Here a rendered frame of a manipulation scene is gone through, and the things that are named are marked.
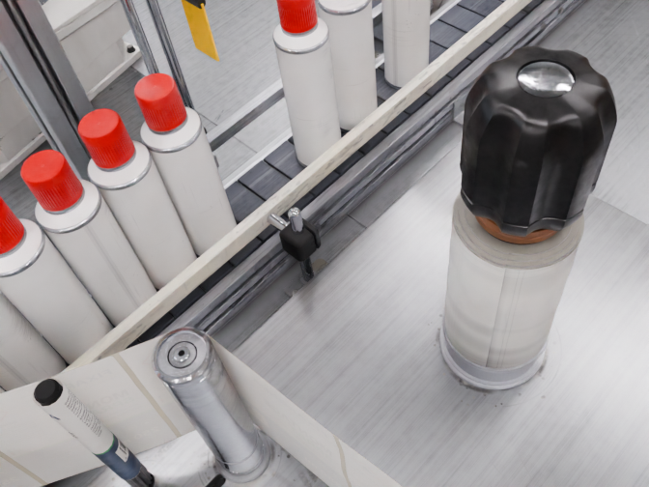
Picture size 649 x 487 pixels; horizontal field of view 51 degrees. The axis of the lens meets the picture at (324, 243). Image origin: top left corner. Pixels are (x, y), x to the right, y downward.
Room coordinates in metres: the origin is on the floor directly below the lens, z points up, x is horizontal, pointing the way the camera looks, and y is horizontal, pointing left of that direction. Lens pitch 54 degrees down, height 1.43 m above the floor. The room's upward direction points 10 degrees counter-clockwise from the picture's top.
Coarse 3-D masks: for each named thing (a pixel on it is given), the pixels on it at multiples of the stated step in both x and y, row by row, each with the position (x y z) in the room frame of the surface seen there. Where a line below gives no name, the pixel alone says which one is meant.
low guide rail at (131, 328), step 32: (512, 0) 0.68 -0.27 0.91; (480, 32) 0.63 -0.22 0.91; (448, 64) 0.60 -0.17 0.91; (416, 96) 0.56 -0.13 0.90; (320, 160) 0.48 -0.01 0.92; (288, 192) 0.44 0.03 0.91; (256, 224) 0.41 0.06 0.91; (224, 256) 0.39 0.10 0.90; (192, 288) 0.36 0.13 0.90; (128, 320) 0.33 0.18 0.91; (96, 352) 0.30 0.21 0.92
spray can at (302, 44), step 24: (288, 0) 0.51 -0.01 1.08; (312, 0) 0.51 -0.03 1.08; (288, 24) 0.51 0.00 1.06; (312, 24) 0.51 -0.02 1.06; (288, 48) 0.50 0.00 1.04; (312, 48) 0.50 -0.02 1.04; (288, 72) 0.50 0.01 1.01; (312, 72) 0.50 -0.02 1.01; (288, 96) 0.51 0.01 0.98; (312, 96) 0.50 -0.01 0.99; (312, 120) 0.50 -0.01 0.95; (336, 120) 0.51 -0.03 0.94; (312, 144) 0.50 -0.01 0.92
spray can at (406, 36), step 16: (384, 0) 0.61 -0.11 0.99; (400, 0) 0.60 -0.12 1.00; (416, 0) 0.60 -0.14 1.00; (384, 16) 0.61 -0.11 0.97; (400, 16) 0.60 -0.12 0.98; (416, 16) 0.60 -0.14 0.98; (384, 32) 0.61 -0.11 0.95; (400, 32) 0.60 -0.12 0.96; (416, 32) 0.60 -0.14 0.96; (384, 48) 0.62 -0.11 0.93; (400, 48) 0.60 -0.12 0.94; (416, 48) 0.60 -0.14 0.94; (384, 64) 0.62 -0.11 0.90; (400, 64) 0.60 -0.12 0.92; (416, 64) 0.60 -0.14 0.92; (400, 80) 0.60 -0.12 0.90
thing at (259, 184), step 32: (480, 0) 0.74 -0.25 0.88; (544, 0) 0.73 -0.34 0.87; (448, 32) 0.69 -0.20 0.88; (384, 96) 0.59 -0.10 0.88; (384, 128) 0.54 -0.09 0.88; (288, 160) 0.52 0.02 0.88; (352, 160) 0.50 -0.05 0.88; (256, 192) 0.48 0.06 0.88; (320, 192) 0.47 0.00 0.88; (160, 320) 0.34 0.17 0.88
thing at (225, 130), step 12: (372, 12) 0.64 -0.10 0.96; (276, 84) 0.55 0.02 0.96; (264, 96) 0.54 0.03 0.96; (276, 96) 0.54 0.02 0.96; (240, 108) 0.52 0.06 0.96; (252, 108) 0.52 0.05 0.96; (264, 108) 0.53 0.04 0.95; (228, 120) 0.51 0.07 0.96; (240, 120) 0.51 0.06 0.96; (252, 120) 0.52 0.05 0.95; (216, 132) 0.50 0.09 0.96; (228, 132) 0.50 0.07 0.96; (216, 144) 0.49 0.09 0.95
